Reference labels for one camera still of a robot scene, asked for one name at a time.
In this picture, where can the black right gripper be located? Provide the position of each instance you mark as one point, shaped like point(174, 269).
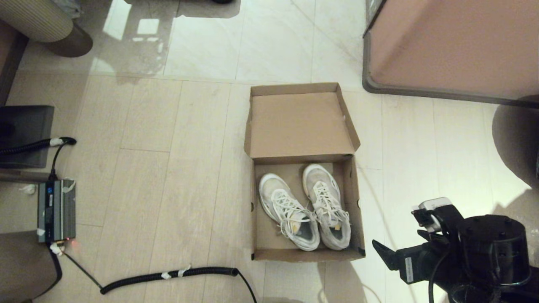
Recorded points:
point(421, 263)

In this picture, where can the white mesh sneaker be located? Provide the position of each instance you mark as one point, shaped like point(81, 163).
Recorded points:
point(320, 181)
point(278, 198)

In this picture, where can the brown cardboard shoe box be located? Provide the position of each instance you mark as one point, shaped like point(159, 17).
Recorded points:
point(299, 126)

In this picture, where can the grey metal power box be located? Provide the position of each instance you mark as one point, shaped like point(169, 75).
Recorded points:
point(54, 210)

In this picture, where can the dark brown round stool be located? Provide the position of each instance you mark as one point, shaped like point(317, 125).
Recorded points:
point(518, 139)

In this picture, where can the pink cabinet with grey base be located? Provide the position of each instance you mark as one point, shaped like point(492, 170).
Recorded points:
point(454, 42)

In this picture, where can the white crumpled tape scrap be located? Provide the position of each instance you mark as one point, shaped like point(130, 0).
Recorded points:
point(27, 189)

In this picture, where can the black flat panel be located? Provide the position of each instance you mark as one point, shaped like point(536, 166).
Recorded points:
point(25, 126)

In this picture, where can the grey crumpled cloth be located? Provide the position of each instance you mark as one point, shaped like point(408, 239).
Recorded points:
point(67, 6)

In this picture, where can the dark brown wooden furniture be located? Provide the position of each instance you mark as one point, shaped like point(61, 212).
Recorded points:
point(8, 54)

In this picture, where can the beige ribbed ottoman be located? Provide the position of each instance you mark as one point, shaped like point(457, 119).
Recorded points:
point(29, 19)

